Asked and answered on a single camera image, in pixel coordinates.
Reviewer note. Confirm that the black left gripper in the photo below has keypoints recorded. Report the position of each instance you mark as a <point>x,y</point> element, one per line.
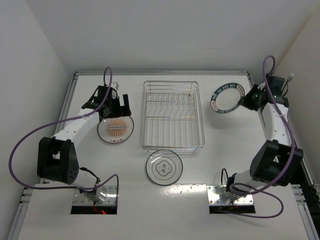
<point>119,110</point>

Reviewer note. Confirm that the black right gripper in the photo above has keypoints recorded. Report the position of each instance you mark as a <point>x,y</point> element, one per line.
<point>249,99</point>

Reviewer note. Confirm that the orange sunburst plate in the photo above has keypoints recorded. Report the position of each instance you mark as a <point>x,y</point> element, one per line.
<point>115,130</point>

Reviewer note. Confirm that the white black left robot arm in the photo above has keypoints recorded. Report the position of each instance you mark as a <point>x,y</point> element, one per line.
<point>57,155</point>

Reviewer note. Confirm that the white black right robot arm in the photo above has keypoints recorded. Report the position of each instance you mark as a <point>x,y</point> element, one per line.
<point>278,159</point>

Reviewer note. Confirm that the white plate with centre emblem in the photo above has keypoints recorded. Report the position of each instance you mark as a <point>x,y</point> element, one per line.
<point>164,167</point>

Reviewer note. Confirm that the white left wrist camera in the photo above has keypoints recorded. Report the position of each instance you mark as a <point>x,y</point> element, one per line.
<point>115,86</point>

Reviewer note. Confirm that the metal wire dish rack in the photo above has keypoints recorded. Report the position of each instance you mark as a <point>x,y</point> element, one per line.
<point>171,116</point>

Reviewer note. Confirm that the aluminium table frame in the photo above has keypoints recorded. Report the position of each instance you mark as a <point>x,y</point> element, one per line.
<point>147,211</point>

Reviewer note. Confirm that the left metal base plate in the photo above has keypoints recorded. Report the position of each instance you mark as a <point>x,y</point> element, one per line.
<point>106,195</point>

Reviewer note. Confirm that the metal base plate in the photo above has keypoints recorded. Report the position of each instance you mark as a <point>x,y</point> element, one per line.
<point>219,197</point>
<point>106,195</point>

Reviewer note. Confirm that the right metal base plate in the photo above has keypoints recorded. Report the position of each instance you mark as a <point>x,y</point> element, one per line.
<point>219,197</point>

